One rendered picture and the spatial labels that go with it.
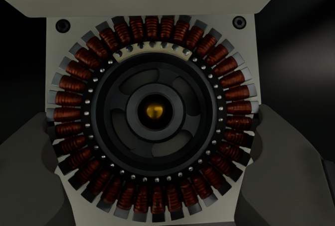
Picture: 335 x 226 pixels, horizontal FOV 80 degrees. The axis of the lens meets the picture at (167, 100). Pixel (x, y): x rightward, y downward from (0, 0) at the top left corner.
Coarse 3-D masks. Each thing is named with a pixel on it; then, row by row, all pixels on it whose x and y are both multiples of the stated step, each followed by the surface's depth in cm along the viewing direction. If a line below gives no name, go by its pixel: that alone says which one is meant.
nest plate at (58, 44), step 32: (64, 32) 14; (96, 32) 14; (224, 32) 15; (256, 64) 14; (192, 96) 14; (256, 96) 14; (128, 128) 14; (96, 224) 13; (128, 224) 13; (160, 224) 13
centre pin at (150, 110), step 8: (152, 96) 12; (160, 96) 12; (144, 104) 12; (152, 104) 11; (160, 104) 11; (168, 104) 12; (144, 112) 11; (152, 112) 11; (160, 112) 11; (168, 112) 12; (144, 120) 12; (152, 120) 11; (160, 120) 11
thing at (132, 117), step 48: (96, 48) 10; (144, 48) 10; (192, 48) 11; (48, 96) 10; (96, 96) 11; (144, 96) 11; (240, 96) 10; (96, 144) 10; (144, 144) 12; (192, 144) 12; (240, 144) 10; (96, 192) 10; (144, 192) 10; (192, 192) 10
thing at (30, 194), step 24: (24, 144) 8; (48, 144) 9; (0, 168) 7; (24, 168) 7; (48, 168) 8; (0, 192) 6; (24, 192) 6; (48, 192) 6; (0, 216) 6; (24, 216) 6; (48, 216) 6; (72, 216) 7
